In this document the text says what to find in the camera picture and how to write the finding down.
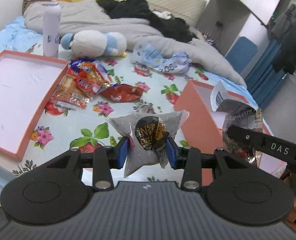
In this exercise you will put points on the deep pink cardboard box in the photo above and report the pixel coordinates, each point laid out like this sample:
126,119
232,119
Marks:
198,110

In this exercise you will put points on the blue chair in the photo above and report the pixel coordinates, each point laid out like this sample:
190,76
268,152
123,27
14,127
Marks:
243,52

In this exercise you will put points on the clear packet with dark snack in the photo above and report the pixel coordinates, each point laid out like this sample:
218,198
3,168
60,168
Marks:
122,123

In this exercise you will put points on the white spray bottle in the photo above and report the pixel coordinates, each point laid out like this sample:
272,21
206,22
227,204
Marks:
51,27

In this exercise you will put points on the black fleece clothing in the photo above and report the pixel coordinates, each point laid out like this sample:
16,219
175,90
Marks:
127,7

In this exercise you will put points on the shallow pink box lid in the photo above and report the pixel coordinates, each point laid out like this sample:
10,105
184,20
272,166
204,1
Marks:
17,92

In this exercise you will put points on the black hanging jacket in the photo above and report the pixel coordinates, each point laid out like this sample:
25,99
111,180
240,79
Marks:
295,47

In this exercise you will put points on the crumpled blue white plastic bag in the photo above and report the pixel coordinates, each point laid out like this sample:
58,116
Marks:
160,60

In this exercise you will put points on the white wardrobe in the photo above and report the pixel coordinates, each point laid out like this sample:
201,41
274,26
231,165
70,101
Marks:
228,2

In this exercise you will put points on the white and blue plush toy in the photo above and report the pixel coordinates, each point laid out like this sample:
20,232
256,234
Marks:
90,42

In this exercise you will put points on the blue snack packet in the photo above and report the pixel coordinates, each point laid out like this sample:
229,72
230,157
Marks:
76,63

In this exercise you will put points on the grey duvet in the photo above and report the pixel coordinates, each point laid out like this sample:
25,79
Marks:
87,15

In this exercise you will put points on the round bedside table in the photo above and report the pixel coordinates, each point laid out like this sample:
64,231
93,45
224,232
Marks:
209,40

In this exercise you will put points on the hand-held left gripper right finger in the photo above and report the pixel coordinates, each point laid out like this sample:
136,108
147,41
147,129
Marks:
172,153

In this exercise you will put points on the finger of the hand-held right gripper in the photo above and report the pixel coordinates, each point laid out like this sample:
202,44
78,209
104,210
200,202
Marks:
245,137

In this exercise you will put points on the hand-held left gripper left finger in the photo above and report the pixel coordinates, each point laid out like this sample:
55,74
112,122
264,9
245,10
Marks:
124,152

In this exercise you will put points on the grey white plush toy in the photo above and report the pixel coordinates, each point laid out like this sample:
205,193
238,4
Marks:
163,15

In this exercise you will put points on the pile of snack packets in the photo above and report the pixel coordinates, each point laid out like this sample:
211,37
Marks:
82,85

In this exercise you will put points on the grey hanging jacket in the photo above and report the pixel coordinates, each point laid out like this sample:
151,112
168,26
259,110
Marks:
285,20

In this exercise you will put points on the black wall socket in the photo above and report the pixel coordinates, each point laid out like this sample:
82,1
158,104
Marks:
218,24

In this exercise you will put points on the blue curtain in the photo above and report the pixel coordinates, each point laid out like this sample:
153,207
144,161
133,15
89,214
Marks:
263,80

